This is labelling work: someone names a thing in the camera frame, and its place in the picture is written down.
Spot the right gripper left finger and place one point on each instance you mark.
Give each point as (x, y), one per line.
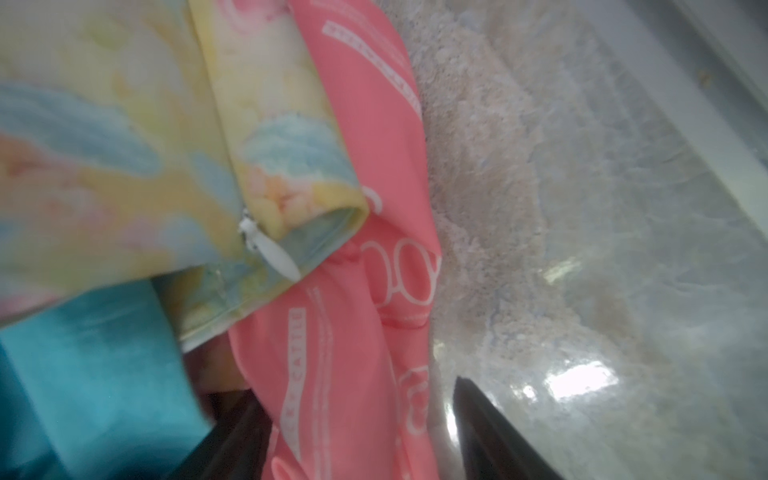
(235, 449)

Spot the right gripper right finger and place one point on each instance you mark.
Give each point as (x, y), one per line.
(491, 447)

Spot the pink printed jacket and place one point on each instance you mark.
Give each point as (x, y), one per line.
(340, 362)

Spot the teal cloth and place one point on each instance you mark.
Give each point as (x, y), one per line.
(96, 388)

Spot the pastel floral cloth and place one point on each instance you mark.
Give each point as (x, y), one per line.
(191, 143)

